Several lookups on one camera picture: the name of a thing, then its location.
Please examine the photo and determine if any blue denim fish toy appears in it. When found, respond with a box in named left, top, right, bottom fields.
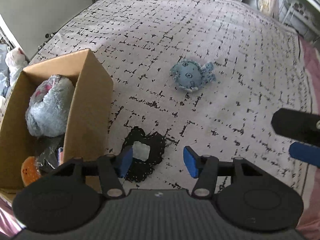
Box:
left=170, top=58, right=217, bottom=93

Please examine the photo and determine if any dark plastic bag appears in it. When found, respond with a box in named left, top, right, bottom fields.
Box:
left=34, top=136, right=66, bottom=173

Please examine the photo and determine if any orange burger squishy toy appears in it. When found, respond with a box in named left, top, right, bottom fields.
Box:
left=21, top=156, right=42, bottom=188

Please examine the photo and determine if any white plastic bag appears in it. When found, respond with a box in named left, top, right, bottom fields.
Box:
left=4, top=47, right=28, bottom=87

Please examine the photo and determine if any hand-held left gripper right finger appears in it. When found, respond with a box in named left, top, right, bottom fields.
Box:
left=183, top=145, right=266, bottom=198

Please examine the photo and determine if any white wire rack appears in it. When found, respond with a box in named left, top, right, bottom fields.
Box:
left=277, top=0, right=320, bottom=43

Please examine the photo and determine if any light blue plush toy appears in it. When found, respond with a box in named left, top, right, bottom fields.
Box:
left=25, top=74, right=76, bottom=138

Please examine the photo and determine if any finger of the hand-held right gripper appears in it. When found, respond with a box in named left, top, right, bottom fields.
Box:
left=288, top=141, right=320, bottom=167
left=271, top=108, right=320, bottom=146

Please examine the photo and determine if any white black-patterned blanket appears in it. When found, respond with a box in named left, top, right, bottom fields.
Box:
left=28, top=0, right=313, bottom=201

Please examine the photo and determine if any brown cardboard box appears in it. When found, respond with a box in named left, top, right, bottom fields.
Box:
left=0, top=48, right=114, bottom=203

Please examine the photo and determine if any black crochet coaster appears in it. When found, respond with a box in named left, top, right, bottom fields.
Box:
left=121, top=126, right=167, bottom=183

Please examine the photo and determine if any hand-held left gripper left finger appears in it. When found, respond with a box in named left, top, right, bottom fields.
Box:
left=51, top=146, right=134, bottom=198

